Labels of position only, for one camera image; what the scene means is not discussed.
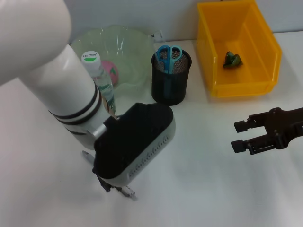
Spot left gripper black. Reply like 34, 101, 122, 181
95, 173, 112, 193

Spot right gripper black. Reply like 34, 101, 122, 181
231, 107, 303, 156

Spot grey pen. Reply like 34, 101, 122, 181
81, 150, 139, 202

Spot green plastic wrapper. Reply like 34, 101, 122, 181
222, 50, 244, 70

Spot light blue scissors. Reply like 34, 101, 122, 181
155, 44, 183, 100

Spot pink toy peach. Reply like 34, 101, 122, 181
100, 60, 119, 86

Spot water bottle green label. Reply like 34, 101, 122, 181
80, 52, 118, 118

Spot transparent plastic ruler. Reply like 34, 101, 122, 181
150, 30, 166, 57

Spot black mesh pen holder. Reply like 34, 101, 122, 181
151, 47, 193, 106

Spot green translucent fruit bowl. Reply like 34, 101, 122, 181
70, 24, 154, 95

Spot yellow plastic bin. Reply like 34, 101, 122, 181
196, 0, 283, 98

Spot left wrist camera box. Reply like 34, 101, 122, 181
91, 102, 176, 189

